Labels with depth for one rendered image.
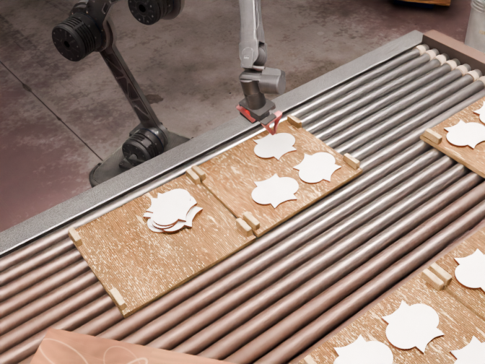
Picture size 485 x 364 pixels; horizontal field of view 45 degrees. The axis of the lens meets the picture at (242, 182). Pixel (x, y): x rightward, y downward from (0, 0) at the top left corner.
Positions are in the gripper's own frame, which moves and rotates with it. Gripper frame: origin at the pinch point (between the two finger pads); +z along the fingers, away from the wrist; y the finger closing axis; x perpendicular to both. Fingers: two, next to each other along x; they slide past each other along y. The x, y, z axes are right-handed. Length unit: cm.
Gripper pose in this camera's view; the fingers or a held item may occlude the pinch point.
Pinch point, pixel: (263, 126)
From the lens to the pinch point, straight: 179.1
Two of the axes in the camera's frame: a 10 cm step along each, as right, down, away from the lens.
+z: 2.4, 6.5, 7.2
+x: -7.5, 5.9, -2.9
